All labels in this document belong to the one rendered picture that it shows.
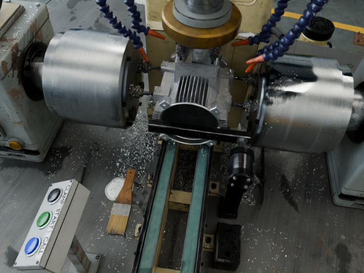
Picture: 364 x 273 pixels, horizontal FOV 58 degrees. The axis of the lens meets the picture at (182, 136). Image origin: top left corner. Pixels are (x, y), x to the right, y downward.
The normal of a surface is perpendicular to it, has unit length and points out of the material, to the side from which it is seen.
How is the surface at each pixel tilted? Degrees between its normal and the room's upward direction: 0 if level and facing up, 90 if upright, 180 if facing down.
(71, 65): 36
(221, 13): 0
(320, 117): 58
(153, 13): 90
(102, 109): 80
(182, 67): 90
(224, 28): 0
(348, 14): 0
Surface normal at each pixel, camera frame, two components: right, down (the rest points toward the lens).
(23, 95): 0.99, 0.13
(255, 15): -0.14, 0.77
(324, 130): -0.13, 0.50
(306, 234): 0.03, -0.62
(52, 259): 0.86, -0.21
